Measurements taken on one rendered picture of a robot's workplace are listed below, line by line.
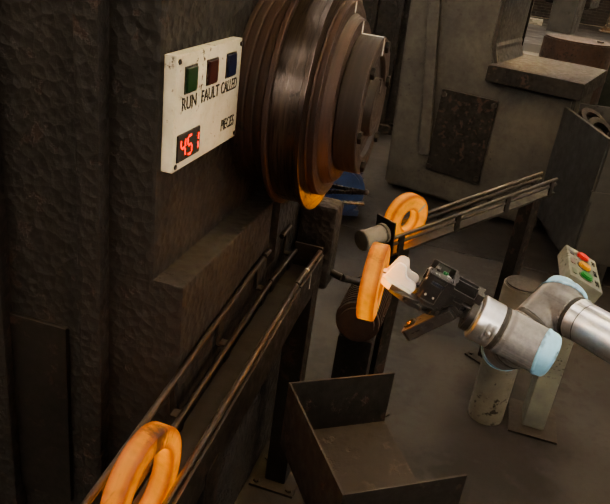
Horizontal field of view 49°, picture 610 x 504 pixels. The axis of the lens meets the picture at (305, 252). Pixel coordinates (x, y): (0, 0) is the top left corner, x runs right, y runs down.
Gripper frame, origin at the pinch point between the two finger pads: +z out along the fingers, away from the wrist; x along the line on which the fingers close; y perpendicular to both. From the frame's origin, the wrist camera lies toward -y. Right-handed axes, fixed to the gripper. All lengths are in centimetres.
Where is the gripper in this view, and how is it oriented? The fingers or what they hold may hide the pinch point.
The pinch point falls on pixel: (376, 273)
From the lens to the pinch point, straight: 133.0
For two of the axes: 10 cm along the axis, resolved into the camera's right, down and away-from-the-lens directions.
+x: -2.9, 3.7, -8.8
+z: -8.8, -4.8, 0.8
